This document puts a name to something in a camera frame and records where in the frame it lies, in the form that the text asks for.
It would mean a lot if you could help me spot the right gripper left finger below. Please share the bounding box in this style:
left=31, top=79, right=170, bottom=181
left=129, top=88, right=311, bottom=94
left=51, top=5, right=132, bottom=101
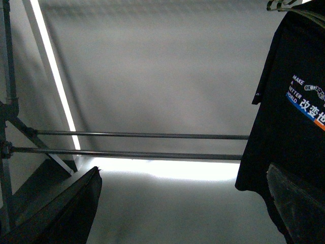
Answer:
left=1, top=166, right=102, bottom=243

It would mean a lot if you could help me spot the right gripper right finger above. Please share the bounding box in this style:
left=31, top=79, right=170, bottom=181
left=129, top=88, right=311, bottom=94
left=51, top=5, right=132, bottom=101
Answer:
left=267, top=164, right=324, bottom=243

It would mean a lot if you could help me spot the black printed t-shirt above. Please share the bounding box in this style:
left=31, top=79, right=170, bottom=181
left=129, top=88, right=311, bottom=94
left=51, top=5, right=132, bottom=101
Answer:
left=235, top=1, right=324, bottom=243

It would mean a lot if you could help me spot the shiny metal clothes hanger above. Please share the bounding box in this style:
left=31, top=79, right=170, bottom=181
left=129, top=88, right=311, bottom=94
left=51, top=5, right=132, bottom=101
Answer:
left=266, top=1, right=324, bottom=20

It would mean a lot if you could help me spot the upper horizontal metal rod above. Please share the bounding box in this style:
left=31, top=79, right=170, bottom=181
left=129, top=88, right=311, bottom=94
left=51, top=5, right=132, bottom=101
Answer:
left=34, top=130, right=249, bottom=140

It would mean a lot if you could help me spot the grey metal clothes rack frame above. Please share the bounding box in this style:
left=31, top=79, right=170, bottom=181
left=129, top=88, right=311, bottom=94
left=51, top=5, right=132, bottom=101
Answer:
left=0, top=0, right=79, bottom=234

